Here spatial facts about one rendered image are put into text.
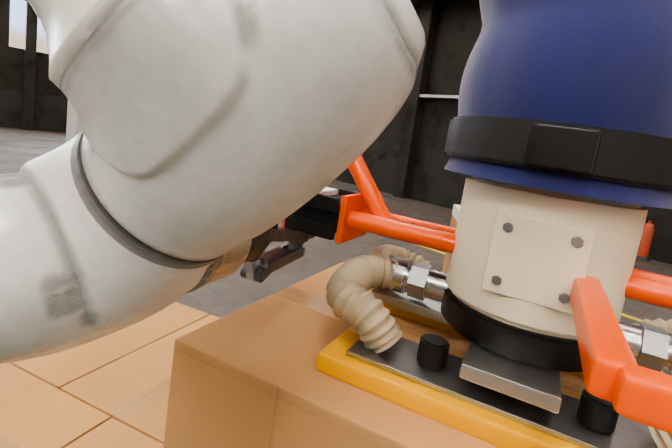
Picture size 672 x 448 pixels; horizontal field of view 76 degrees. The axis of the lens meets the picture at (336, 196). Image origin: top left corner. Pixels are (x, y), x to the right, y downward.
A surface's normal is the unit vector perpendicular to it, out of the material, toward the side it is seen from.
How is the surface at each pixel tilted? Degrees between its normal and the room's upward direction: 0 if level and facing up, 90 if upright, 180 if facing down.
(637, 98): 99
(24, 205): 34
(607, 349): 1
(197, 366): 90
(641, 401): 90
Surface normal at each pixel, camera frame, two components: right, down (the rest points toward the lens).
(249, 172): 0.11, 0.66
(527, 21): -0.80, -0.33
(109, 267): 0.20, 0.37
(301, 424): -0.44, 0.06
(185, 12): 0.07, 0.06
